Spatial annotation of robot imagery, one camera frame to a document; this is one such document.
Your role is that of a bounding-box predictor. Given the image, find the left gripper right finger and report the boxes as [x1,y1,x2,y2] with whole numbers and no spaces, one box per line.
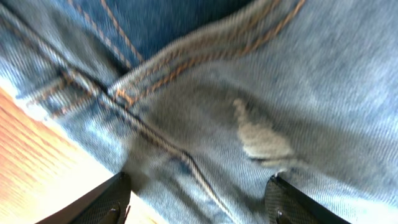
[264,175,349,224]

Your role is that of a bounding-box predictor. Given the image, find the light blue denim jeans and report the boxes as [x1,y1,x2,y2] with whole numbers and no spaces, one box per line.
[1,0,397,223]

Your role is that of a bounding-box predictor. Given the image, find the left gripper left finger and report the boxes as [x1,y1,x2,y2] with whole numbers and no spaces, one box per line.
[38,172,131,224]

